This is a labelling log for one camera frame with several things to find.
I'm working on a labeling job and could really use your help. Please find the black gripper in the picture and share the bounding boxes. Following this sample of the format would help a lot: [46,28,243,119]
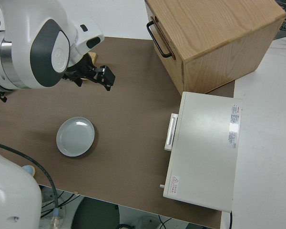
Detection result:
[61,53,116,92]

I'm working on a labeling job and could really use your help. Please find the gray plate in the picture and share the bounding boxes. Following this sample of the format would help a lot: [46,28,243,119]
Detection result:
[56,116,96,157]

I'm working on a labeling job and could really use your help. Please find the wooden mug stand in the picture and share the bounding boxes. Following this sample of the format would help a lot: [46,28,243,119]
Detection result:
[87,52,98,64]

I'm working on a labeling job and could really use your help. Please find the brown table mat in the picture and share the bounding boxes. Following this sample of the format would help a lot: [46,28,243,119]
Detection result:
[0,36,236,229]

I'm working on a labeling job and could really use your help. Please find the white toaster oven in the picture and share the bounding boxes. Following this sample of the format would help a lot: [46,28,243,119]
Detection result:
[162,91,244,214]

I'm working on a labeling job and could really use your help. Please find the wooden box with black handle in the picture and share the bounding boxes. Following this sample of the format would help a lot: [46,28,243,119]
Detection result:
[144,0,286,94]

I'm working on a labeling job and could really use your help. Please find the dark round pedestal base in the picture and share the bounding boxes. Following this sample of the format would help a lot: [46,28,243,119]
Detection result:
[72,197,121,229]

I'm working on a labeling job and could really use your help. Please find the black cable with blue connector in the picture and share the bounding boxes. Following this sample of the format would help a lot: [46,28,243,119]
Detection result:
[0,140,61,228]

